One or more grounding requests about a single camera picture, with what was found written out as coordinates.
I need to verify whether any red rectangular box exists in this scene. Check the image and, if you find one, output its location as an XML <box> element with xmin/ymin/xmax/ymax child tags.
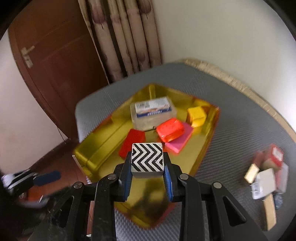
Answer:
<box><xmin>118</xmin><ymin>129</ymin><xmax>145</xmax><ymax>159</ymax></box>

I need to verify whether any white square box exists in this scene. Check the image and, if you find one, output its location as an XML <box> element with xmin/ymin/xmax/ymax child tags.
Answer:
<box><xmin>251</xmin><ymin>168</ymin><xmax>276</xmax><ymax>200</ymax></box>

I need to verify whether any clear plastic card box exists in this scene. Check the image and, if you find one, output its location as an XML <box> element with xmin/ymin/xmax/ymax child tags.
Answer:
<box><xmin>130</xmin><ymin>96</ymin><xmax>177</xmax><ymax>131</ymax></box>

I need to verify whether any pink clear case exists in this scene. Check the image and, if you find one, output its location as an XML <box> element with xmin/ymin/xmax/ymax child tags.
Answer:
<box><xmin>275</xmin><ymin>163</ymin><xmax>289</xmax><ymax>194</ymax></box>

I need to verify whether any brown wooden door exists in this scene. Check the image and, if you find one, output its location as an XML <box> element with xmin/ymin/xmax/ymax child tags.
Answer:
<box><xmin>8</xmin><ymin>1</ymin><xmax>108</xmax><ymax>140</ymax></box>

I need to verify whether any red white cigarette box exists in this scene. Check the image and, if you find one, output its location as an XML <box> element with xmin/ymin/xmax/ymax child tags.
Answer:
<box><xmin>253</xmin><ymin>144</ymin><xmax>283</xmax><ymax>173</ymax></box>

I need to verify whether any grey textured table mat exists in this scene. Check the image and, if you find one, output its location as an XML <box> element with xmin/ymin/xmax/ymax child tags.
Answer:
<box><xmin>75</xmin><ymin>63</ymin><xmax>295</xmax><ymax>240</ymax></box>

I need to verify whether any red rounded box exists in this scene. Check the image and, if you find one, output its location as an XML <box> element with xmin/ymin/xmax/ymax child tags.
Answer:
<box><xmin>156</xmin><ymin>118</ymin><xmax>185</xmax><ymax>143</ymax></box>

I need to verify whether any silver door handle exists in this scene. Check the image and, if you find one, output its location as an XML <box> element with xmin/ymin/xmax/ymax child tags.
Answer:
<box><xmin>21</xmin><ymin>45</ymin><xmax>35</xmax><ymax>69</ymax></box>

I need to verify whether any pink flat box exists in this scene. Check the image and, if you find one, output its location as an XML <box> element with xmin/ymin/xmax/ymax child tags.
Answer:
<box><xmin>165</xmin><ymin>122</ymin><xmax>193</xmax><ymax>154</ymax></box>

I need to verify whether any tan small box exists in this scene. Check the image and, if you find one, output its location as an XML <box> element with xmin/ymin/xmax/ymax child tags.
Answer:
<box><xmin>244</xmin><ymin>163</ymin><xmax>259</xmax><ymax>184</ymax></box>

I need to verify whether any gold ribbed box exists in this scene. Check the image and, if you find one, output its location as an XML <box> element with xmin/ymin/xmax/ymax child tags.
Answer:
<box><xmin>263</xmin><ymin>193</ymin><xmax>276</xmax><ymax>231</ymax></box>

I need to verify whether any gold tin tray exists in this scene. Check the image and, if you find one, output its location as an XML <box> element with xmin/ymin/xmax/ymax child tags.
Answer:
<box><xmin>74</xmin><ymin>84</ymin><xmax>220</xmax><ymax>229</ymax></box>

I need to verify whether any yellow striped small box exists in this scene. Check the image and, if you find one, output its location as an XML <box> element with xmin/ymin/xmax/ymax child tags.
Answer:
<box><xmin>186</xmin><ymin>106</ymin><xmax>207</xmax><ymax>128</ymax></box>

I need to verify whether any blue small box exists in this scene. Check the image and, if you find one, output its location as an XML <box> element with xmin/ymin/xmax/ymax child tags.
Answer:
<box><xmin>273</xmin><ymin>193</ymin><xmax>283</xmax><ymax>210</ymax></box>

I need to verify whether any beige patterned curtain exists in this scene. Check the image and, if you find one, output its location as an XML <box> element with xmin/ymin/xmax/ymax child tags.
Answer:
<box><xmin>78</xmin><ymin>0</ymin><xmax>162</xmax><ymax>83</ymax></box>

